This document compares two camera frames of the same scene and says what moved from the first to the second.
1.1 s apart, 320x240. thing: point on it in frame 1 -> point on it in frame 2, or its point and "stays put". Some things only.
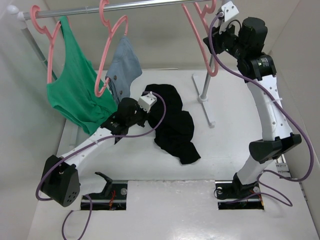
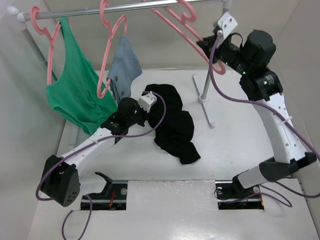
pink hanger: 209,8 -> 181,18
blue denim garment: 125,70 stays put
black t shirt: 173,127 stays put
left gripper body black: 140,116 stays put
